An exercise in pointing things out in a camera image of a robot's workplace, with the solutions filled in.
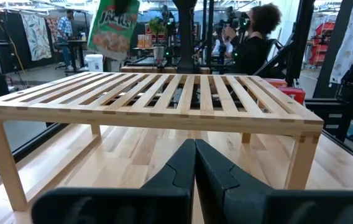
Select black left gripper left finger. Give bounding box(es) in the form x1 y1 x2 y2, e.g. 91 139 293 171
32 139 196 224

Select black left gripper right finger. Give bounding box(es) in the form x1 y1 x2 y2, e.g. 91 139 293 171
195 139 353 224

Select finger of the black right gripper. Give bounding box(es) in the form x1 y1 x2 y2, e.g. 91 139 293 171
114 0 132 16

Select green Apple Jacks cereal box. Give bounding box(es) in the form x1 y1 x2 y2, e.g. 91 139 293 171
86 0 140 60

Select red cereal box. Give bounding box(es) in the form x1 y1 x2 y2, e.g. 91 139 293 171
276 86 306 106

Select orange cereal box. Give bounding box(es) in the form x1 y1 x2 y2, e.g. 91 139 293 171
262 77 288 88

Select slatted wooden shelf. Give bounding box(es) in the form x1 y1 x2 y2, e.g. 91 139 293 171
0 72 325 212

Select background orange boxes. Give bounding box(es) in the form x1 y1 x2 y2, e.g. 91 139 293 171
137 34 152 49

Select background potted plant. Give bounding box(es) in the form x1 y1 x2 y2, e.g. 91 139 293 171
147 17 168 63

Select black background desk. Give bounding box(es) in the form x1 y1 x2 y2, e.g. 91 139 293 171
66 39 89 74

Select standing person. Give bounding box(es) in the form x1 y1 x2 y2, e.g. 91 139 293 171
55 9 75 70

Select white plastic bin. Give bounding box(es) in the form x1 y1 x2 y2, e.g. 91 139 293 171
84 54 104 73

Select background wooden table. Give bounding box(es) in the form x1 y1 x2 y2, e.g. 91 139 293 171
120 65 211 75

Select red patterned hanging cloth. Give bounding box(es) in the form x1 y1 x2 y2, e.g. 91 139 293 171
45 17 60 44

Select leaf print hanging cloth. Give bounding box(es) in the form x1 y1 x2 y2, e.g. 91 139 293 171
20 12 53 62

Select seated person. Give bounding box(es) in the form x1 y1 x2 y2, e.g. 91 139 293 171
212 2 283 75

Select red storage rack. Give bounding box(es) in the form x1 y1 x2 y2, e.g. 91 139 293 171
308 21 336 66

